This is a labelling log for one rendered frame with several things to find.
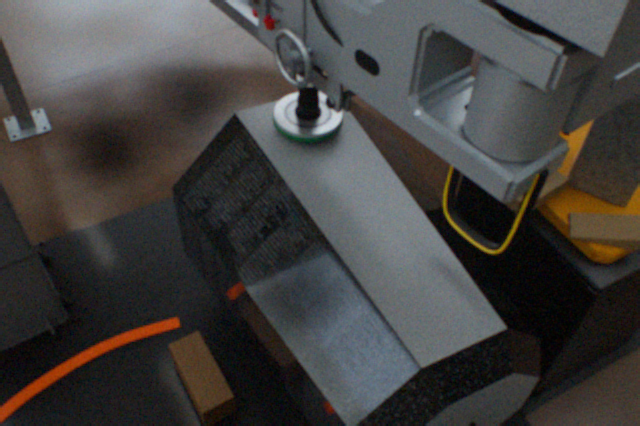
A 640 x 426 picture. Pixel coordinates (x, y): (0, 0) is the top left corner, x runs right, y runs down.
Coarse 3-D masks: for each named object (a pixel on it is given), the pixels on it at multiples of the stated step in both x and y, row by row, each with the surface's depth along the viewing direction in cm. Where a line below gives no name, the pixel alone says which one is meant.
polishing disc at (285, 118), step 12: (288, 96) 193; (324, 96) 194; (276, 108) 189; (288, 108) 189; (324, 108) 189; (276, 120) 185; (288, 120) 185; (300, 120) 185; (324, 120) 186; (336, 120) 186; (288, 132) 182; (300, 132) 181; (312, 132) 182; (324, 132) 182
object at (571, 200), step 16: (576, 144) 203; (576, 192) 188; (544, 208) 185; (560, 208) 183; (576, 208) 184; (592, 208) 184; (608, 208) 184; (624, 208) 184; (560, 224) 181; (576, 240) 177; (592, 256) 174; (608, 256) 172
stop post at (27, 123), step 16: (0, 48) 280; (0, 64) 285; (0, 80) 290; (16, 80) 294; (16, 96) 299; (16, 112) 305; (32, 112) 323; (16, 128) 314; (32, 128) 314; (48, 128) 315
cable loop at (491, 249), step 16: (448, 176) 146; (544, 176) 124; (448, 192) 150; (528, 192) 128; (448, 208) 153; (528, 208) 131; (464, 224) 153; (512, 224) 137; (480, 240) 150; (512, 240) 140
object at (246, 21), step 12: (216, 0) 188; (228, 0) 184; (240, 0) 193; (228, 12) 186; (240, 12) 180; (240, 24) 183; (252, 24) 178; (252, 36) 181; (300, 72) 167; (312, 72) 164; (312, 84) 167; (324, 84) 162; (348, 96) 157; (348, 108) 159
